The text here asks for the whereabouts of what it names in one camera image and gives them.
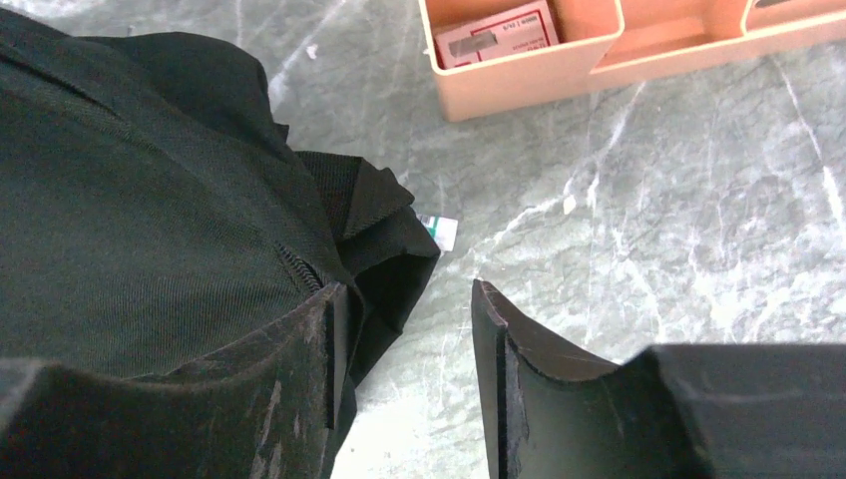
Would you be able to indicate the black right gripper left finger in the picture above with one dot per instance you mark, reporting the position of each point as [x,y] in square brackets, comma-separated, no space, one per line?
[265,406]

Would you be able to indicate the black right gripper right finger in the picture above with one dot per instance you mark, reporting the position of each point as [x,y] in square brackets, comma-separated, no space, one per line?
[554,410]

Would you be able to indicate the black student backpack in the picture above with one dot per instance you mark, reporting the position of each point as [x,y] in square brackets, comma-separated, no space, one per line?
[152,211]

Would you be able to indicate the green white glue stick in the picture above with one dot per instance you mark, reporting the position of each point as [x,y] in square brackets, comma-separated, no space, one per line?
[443,231]

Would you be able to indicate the orange plastic desk organizer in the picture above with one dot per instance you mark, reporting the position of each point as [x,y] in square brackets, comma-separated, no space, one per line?
[597,45]

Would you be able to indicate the white red staples box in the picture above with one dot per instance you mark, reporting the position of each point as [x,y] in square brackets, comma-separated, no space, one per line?
[522,29]

